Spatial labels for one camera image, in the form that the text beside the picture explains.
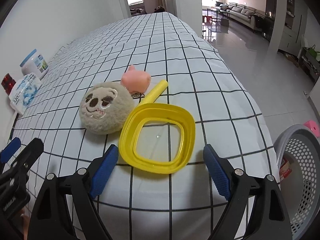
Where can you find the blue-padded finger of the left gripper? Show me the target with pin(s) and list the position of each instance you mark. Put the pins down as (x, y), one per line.
(10, 150)

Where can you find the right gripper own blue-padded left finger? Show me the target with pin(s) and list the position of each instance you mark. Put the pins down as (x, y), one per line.
(50, 218)

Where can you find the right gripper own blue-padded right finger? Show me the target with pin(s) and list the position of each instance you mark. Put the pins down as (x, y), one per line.
(269, 218)

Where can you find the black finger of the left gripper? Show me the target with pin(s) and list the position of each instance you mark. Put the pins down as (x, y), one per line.
(27, 157)

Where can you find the long red cardboard box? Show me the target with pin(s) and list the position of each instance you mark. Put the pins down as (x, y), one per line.
(285, 169)

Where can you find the beige plush sloth toy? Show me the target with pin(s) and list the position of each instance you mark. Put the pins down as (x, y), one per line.
(105, 108)

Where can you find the person's left hand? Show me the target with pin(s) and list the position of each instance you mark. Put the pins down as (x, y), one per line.
(25, 223)

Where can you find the blue white tissue pack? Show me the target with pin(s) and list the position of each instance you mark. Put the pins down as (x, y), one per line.
(23, 92)

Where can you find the grey perforated laundry basket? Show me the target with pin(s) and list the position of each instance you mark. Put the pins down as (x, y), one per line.
(300, 189)

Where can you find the white checkered tablecloth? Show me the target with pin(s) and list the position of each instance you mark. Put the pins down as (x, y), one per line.
(187, 72)

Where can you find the white jar blue lid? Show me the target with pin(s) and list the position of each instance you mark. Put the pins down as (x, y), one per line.
(34, 63)

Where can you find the pink plastic stool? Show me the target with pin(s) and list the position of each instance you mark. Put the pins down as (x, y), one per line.
(314, 127)

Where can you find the pink rubber pig toy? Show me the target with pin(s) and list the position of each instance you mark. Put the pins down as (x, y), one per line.
(135, 81)

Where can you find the yellow foam dart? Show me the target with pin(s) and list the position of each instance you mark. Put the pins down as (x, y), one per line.
(152, 96)

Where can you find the low shoe rack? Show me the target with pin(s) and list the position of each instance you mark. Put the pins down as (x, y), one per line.
(309, 64)

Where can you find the green shopping bag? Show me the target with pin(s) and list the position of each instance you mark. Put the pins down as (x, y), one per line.
(315, 54)

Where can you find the grey sectional sofa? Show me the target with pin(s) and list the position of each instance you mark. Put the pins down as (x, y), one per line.
(248, 16)

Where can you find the red stool far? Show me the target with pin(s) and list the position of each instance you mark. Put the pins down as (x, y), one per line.
(207, 19)

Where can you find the dark coffee table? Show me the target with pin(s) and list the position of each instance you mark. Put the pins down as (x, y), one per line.
(217, 14)

